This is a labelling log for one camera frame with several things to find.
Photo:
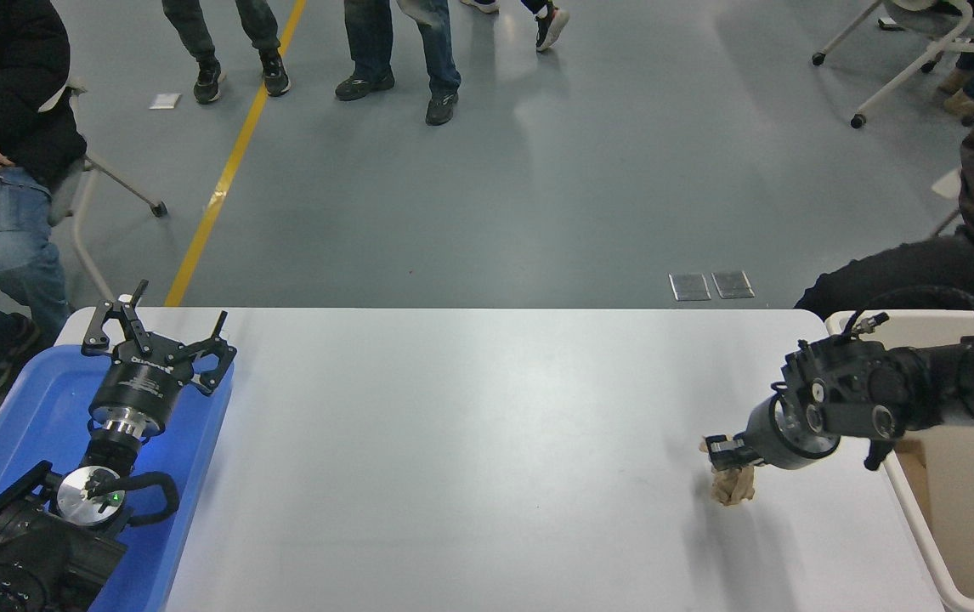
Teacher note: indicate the grey chair on castors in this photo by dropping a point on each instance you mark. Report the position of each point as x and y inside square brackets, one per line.
[79, 183]
[946, 21]

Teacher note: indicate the large pale plastic bin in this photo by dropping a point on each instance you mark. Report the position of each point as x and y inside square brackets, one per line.
[963, 510]

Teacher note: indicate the white chair seat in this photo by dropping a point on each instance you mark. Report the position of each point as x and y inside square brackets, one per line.
[949, 183]

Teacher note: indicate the blue plastic tray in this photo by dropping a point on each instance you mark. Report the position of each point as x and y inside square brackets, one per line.
[36, 399]

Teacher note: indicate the walking person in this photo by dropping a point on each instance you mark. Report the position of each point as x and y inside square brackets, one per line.
[551, 25]

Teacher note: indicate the standing person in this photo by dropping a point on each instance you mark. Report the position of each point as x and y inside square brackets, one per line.
[438, 59]
[208, 81]

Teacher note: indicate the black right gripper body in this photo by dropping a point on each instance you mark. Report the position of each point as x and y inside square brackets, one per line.
[761, 438]

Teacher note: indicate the silver floor plate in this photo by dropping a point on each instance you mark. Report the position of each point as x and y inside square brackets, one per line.
[690, 287]
[733, 285]

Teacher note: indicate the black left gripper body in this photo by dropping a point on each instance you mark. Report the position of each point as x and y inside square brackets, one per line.
[140, 385]

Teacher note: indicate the tan paper ball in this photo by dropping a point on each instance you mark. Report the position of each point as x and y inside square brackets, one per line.
[733, 489]

